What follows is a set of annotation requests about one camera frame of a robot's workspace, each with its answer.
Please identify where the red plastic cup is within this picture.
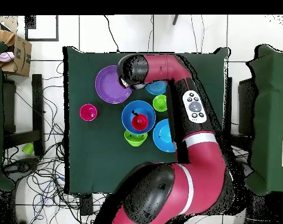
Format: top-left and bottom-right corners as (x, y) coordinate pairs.
(131, 113), (149, 131)

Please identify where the large blue plastic bowl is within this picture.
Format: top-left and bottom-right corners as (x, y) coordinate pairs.
(121, 100), (156, 135)
(152, 118), (177, 153)

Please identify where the purple plastic bowl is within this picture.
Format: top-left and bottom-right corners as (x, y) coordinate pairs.
(95, 65), (133, 104)

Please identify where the pink plastic cup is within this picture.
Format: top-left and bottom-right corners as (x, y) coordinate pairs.
(79, 103), (98, 122)

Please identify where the green plastic bowl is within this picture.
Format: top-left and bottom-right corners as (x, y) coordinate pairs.
(124, 129), (148, 147)

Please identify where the green plastic cup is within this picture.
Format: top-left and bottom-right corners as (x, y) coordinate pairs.
(152, 94), (168, 113)

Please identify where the small patterned blue bowl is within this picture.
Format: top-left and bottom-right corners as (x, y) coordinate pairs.
(145, 80), (168, 96)

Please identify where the dark green tablecloth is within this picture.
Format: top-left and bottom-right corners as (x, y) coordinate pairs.
(62, 46), (230, 194)

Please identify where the black power adapter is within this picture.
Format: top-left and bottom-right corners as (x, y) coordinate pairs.
(79, 194), (93, 216)

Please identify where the black cabinet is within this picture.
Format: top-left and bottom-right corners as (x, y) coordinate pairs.
(237, 78), (257, 137)

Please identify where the black metal stand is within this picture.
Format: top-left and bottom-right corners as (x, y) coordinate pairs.
(2, 73), (45, 157)

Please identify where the green cup on floor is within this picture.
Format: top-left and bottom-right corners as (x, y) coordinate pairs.
(22, 142), (35, 155)

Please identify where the dark grey machine foot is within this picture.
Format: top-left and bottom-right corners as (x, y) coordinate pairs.
(5, 158), (39, 174)

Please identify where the cardboard box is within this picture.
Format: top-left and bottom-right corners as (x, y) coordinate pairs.
(0, 24), (33, 78)

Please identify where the pink cloth bundle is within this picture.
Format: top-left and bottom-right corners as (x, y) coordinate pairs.
(0, 51), (15, 63)

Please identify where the black cable bundle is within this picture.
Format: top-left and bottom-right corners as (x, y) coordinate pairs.
(3, 61), (104, 224)

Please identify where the black square frame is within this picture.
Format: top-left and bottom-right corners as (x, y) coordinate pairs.
(24, 15), (60, 42)

